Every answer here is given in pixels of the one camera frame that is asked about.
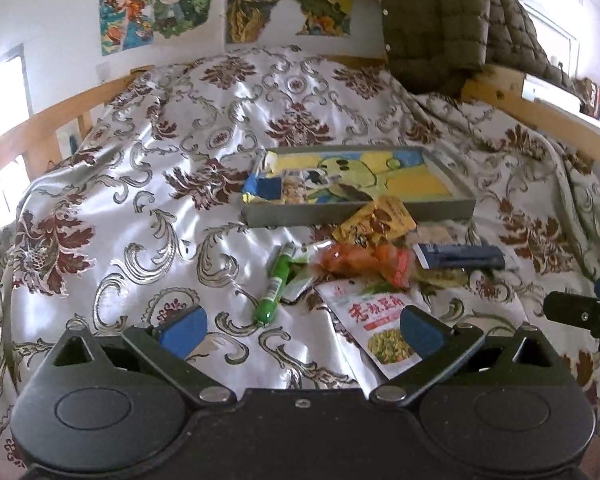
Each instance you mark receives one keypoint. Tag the small foil snack packet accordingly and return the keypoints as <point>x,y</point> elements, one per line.
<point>297,280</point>

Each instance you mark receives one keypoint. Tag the white wall socket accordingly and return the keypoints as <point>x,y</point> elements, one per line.
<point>103,71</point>

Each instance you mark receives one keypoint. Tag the beige snack packet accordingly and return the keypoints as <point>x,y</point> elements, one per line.
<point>437,235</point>

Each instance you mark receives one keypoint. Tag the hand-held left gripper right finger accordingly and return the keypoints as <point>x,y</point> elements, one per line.
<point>422,332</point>

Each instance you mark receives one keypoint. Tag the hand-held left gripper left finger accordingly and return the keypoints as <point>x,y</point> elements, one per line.
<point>182,332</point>

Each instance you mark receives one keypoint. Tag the small blue packet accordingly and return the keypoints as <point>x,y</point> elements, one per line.
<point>270,191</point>

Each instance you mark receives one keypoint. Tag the orange snack packet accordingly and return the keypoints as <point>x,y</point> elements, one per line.
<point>360,260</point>

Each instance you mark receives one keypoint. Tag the wooden bed frame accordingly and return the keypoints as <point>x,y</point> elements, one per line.
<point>55,120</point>

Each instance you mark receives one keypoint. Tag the white snack packet green beans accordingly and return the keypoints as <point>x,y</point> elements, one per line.
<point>380,332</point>

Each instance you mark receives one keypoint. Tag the grey tray with cartoon print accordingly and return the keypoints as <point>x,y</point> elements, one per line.
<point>405,182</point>

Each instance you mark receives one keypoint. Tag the cartoon figures wall poster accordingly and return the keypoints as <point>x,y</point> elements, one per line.
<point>155,5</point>

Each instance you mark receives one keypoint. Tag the white shelf board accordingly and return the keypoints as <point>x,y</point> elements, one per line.
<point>565,97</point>

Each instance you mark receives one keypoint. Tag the floral satin bedspread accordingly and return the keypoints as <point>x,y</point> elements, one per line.
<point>145,170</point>

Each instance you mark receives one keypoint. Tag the yellow snack packet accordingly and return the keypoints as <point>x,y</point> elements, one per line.
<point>375,222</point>

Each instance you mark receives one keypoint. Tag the olive quilted jacket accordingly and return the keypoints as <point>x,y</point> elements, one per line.
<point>430,20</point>

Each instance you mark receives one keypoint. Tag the torn yellow wall poster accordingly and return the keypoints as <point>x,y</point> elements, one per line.
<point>260,5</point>

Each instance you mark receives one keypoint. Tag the green tube snack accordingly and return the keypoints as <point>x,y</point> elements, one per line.
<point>276,282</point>

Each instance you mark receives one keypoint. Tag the small pale printed packet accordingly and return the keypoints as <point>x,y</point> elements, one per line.
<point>293,189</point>

